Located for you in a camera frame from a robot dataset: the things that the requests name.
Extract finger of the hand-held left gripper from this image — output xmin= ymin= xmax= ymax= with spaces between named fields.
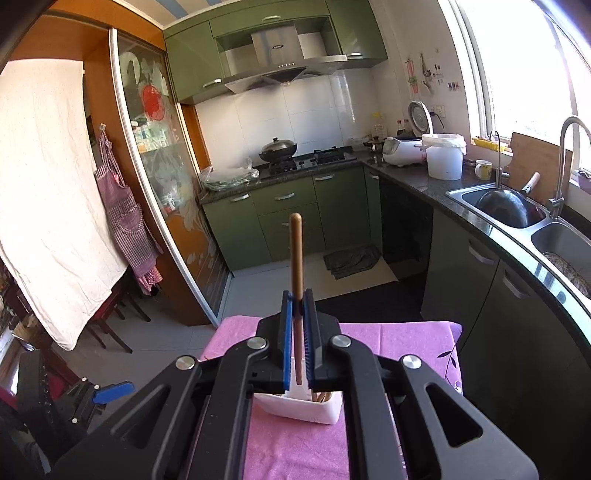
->
xmin=92 ymin=381 xmax=136 ymax=405

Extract stainless steel sink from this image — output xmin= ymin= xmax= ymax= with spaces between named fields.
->
xmin=445 ymin=182 xmax=591 ymax=324

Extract white hanging cloth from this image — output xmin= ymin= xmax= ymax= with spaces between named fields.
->
xmin=0 ymin=59 xmax=129 ymax=352

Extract small metal faucet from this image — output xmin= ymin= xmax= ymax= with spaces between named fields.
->
xmin=488 ymin=130 xmax=509 ymax=190

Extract black gas stove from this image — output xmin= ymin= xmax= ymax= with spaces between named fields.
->
xmin=259 ymin=147 xmax=358 ymax=176

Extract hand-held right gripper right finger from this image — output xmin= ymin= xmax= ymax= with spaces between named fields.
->
xmin=301 ymin=288 xmax=539 ymax=480

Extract white rice cooker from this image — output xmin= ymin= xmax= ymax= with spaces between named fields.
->
xmin=382 ymin=100 xmax=435 ymax=168

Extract white plastic utensil holder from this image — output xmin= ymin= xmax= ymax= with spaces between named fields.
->
xmin=253 ymin=390 xmax=343 ymax=426

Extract frosted glass sliding door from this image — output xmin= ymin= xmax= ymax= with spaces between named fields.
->
xmin=108 ymin=28 xmax=232 ymax=328

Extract condiment bottles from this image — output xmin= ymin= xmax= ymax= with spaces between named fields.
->
xmin=372 ymin=113 xmax=413 ymax=140

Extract yellow plastic tray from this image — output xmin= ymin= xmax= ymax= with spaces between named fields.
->
xmin=475 ymin=135 xmax=511 ymax=152

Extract black wok with wooden handle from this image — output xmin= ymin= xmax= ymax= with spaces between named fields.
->
xmin=476 ymin=172 xmax=541 ymax=229

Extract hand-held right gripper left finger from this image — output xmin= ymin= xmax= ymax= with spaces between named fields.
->
xmin=51 ymin=290 xmax=295 ymax=480

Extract window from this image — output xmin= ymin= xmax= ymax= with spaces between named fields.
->
xmin=450 ymin=0 xmax=591 ymax=185

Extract steel range hood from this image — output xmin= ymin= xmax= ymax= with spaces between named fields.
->
xmin=224 ymin=25 xmax=348 ymax=95

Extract brown woven cloth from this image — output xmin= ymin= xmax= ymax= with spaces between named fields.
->
xmin=542 ymin=250 xmax=591 ymax=298

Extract plastic bag of vegetables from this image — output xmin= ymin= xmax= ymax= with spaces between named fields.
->
xmin=199 ymin=157 xmax=260 ymax=191

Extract checked apron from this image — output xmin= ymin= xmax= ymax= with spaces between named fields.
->
xmin=93 ymin=124 xmax=163 ymax=292

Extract wooden cutting board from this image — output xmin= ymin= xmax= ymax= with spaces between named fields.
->
xmin=508 ymin=131 xmax=573 ymax=204

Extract white plastic bucket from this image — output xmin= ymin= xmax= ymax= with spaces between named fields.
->
xmin=421 ymin=133 xmax=467 ymax=181

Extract green kitchen cabinets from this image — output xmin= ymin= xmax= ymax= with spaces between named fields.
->
xmin=164 ymin=0 xmax=389 ymax=104
xmin=201 ymin=164 xmax=591 ymax=480

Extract green lower kitchen cabinets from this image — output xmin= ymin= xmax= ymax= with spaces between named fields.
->
xmin=201 ymin=164 xmax=591 ymax=480

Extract wall-hung kitchen tools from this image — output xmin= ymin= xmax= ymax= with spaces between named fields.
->
xmin=404 ymin=53 xmax=435 ymax=97

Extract green upper kitchen cabinets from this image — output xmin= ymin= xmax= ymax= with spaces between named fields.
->
xmin=164 ymin=0 xmax=389 ymax=104

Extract black wok with lid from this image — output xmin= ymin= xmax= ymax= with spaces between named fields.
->
xmin=259 ymin=137 xmax=298 ymax=163

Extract tall metal faucet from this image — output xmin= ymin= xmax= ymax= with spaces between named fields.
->
xmin=547 ymin=116 xmax=587 ymax=219

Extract dark wooden chair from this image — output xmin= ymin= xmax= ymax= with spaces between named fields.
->
xmin=88 ymin=277 xmax=151 ymax=354

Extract pink floral tablecloth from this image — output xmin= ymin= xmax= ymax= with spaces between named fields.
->
xmin=198 ymin=315 xmax=463 ymax=480

